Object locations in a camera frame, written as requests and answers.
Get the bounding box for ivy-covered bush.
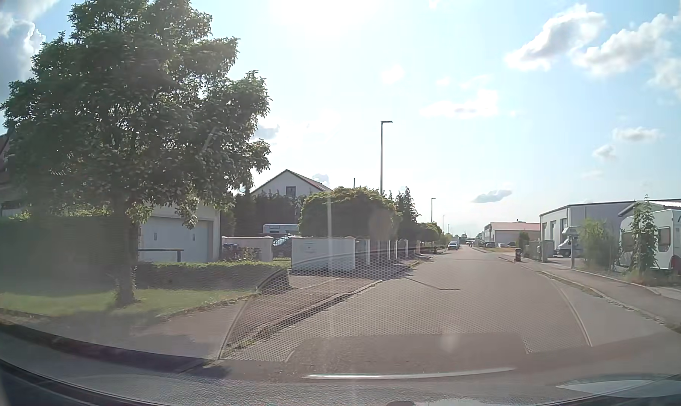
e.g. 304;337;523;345
299;186;401;241

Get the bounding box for large leafy tree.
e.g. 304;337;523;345
0;0;273;308

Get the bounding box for green bush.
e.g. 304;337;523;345
579;218;619;270

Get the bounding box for white wall panel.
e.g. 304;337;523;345
291;236;357;273

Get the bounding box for dark tall hedge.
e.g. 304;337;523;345
221;191;306;238

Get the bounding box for white building with red roof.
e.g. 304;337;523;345
482;221;542;247

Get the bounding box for grey paved pavement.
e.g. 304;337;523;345
33;255;426;362

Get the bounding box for grey industrial building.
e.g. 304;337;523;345
539;197;681;250

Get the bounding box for tall lamp post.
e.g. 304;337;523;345
379;120;393;196

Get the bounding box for low white wall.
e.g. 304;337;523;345
221;235;275;263

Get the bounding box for white motorhome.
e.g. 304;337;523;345
555;226;585;258

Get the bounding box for tall green hedge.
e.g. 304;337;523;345
0;215;135;289

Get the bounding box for white gabled house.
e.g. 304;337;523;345
250;168;332;198

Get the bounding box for grey asphalt road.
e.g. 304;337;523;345
222;245;681;368

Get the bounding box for slender young tree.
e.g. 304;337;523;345
629;198;660;278

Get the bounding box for grass lawn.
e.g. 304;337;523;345
0;288;258;320

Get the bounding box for narrow weedy verge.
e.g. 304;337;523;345
535;270;681;340

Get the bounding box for low green hedge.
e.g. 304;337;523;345
136;261;289;292

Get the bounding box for grey asphalt pavement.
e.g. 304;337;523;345
497;253;681;328

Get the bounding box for fence with white posts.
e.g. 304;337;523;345
355;237;438;265

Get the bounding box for dark conifer tree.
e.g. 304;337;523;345
394;186;421;242

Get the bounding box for car's own bonnet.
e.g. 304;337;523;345
0;326;681;406

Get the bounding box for house with white garage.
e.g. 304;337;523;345
0;134;223;265

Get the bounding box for white caravan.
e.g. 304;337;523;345
618;208;681;275

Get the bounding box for green bushes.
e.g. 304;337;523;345
415;221;447;247

